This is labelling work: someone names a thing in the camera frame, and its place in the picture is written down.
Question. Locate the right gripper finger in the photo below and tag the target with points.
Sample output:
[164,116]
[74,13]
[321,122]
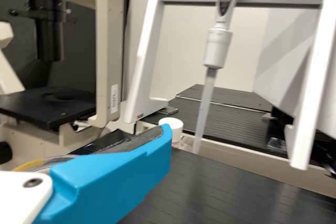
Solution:
[105,182]

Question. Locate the petri dish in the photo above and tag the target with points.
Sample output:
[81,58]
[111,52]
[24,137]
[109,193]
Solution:
[44,162]

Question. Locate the white incubator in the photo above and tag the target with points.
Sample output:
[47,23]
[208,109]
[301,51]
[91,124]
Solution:
[286,64]

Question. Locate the white-capped bottle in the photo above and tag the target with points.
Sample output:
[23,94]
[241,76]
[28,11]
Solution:
[176,124]

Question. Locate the white pipette stand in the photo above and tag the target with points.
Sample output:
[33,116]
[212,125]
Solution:
[147,64]

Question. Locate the cream microscope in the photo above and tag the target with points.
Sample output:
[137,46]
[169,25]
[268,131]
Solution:
[105,51]

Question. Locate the pipette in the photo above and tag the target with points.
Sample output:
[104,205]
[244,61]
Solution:
[218,48]

